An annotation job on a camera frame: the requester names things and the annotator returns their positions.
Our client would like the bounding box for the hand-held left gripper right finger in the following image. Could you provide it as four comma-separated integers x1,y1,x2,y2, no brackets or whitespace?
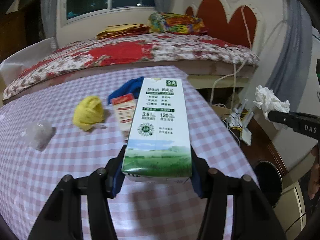
190,145,287,240

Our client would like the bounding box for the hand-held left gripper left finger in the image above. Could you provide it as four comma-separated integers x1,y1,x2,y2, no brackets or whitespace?
27,145,127,240

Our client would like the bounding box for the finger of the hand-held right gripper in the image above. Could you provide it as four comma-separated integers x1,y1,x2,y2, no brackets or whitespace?
268,110,300,131

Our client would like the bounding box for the white tissue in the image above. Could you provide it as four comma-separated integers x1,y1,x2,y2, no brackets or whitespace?
254,85,290,130

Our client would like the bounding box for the black trash bin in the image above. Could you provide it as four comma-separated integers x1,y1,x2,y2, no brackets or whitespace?
252,161,283,208

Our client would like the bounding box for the green and white milk carton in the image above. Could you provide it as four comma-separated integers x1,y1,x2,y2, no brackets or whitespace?
121,77,193,184

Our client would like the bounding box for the person's right hand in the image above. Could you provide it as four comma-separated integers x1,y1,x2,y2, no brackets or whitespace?
307,144,320,194

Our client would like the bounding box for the white router with antennas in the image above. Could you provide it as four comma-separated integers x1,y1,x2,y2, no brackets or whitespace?
234,100,254,128

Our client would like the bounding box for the white flat router box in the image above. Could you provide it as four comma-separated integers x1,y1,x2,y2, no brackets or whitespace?
239,127,252,146

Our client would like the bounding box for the brown cardboard box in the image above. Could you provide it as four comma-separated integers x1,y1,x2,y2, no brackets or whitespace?
211,104,234,120

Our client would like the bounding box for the grey patterned curtain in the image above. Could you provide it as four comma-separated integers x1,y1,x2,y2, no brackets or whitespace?
265,0,313,93

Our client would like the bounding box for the small red and white carton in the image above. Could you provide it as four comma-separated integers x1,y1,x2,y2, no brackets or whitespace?
111,94,137,141

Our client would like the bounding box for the cream cabinet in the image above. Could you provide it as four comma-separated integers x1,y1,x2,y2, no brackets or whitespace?
281,180,310,233

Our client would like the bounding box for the yellow crumpled cloth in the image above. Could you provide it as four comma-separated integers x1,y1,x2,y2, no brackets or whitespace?
73,95,105,132

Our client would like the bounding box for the clear crumpled plastic wrap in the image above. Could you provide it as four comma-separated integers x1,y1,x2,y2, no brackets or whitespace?
26,120,57,152

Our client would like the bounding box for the dark blue crumpled cloth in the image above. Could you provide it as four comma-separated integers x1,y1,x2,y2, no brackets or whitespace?
107,77,145,105

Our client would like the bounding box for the red and cream headboard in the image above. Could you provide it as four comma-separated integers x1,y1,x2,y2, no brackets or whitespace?
185,0,263,50

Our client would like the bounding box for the bed with floral quilt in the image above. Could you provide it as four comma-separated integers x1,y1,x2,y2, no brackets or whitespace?
2,34,260,103

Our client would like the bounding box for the colourful patterned pillow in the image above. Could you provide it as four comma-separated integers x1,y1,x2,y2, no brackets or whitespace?
148,12,209,35

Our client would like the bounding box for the folded yellow and red blanket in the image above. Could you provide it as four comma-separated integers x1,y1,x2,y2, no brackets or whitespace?
96,24,150,40

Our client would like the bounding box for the brown wooden door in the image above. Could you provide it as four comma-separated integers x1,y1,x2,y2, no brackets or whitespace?
0,12,28,63

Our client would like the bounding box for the grey sheer curtain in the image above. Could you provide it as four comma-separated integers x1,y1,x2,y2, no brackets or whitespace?
41,0,63,48

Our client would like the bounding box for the white charging cable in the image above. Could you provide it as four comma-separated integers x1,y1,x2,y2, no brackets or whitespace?
210,5,253,105

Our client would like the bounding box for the cream bed frame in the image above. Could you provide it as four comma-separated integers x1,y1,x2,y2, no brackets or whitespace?
187,65,258,90

